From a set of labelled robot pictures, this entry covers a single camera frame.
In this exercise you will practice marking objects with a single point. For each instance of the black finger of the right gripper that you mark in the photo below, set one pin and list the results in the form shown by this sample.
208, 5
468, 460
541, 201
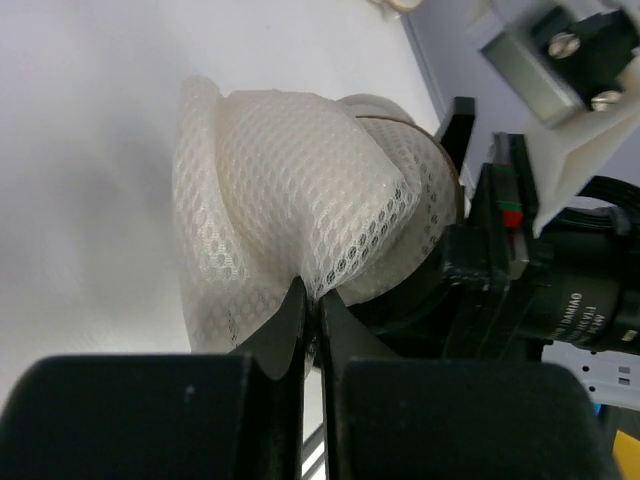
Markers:
453, 137

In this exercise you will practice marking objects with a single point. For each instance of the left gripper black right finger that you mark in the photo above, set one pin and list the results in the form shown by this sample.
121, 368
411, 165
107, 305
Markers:
387, 417

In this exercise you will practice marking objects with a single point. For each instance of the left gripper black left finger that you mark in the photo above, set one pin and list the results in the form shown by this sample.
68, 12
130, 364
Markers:
192, 416

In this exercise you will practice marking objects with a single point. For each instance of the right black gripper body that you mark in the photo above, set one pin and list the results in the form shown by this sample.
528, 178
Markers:
493, 279

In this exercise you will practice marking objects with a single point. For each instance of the white mesh laundry bag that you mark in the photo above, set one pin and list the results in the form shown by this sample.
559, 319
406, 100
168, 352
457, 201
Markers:
268, 186

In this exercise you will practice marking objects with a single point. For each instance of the right aluminium side rail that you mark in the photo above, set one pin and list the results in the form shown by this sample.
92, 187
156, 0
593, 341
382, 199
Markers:
418, 41

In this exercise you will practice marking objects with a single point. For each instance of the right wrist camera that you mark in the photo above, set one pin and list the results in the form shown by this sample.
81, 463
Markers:
575, 65

